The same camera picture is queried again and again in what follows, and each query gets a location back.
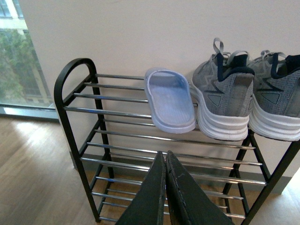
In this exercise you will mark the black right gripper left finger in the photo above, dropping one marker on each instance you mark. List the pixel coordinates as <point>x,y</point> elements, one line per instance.
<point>147,207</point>

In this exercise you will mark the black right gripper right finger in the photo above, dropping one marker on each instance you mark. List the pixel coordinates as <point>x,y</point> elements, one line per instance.
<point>187,203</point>

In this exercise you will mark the grey knit sneaker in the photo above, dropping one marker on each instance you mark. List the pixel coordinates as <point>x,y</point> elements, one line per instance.
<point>276,89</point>
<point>223,89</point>

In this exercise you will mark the black metal shoe rack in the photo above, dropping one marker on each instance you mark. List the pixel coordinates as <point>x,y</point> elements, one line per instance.
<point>113,144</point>

